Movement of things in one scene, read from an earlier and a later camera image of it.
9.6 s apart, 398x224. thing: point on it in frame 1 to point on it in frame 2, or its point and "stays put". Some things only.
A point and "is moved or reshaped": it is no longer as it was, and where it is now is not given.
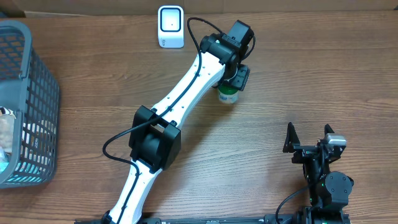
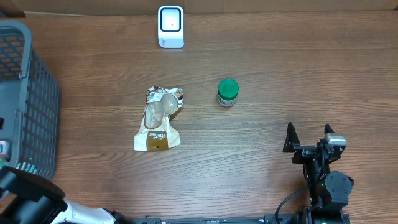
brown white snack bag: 7,129 is moved or reshaped
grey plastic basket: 29,88 stays put
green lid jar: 228,94 stays put
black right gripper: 304,152 stays put
